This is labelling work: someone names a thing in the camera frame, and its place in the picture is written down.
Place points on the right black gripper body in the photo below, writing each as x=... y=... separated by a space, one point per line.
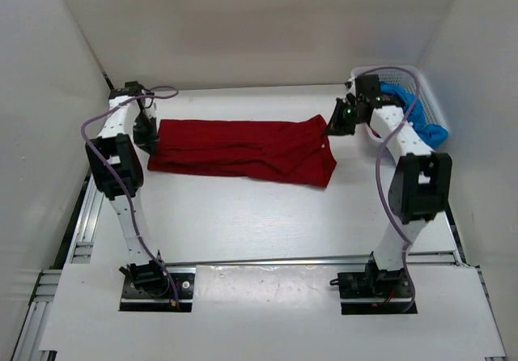
x=358 y=121

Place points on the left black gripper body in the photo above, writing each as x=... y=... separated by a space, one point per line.
x=145 y=130

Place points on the dark red t shirt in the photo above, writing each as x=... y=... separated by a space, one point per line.
x=279 y=151

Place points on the pink t shirt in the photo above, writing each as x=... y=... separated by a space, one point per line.
x=373 y=134

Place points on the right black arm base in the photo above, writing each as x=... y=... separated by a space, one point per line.
x=375 y=292

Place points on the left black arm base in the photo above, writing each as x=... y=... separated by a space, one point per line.
x=154 y=292

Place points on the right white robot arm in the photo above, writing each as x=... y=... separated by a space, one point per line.
x=418 y=191

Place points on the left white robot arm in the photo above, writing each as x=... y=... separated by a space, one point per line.
x=130 y=125

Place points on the white plastic basket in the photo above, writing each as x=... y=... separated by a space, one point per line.
x=413 y=82

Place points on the blue t shirt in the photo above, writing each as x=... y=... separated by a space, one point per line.
x=433 y=135

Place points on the aluminium frame rail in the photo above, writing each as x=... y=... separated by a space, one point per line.
x=76 y=248

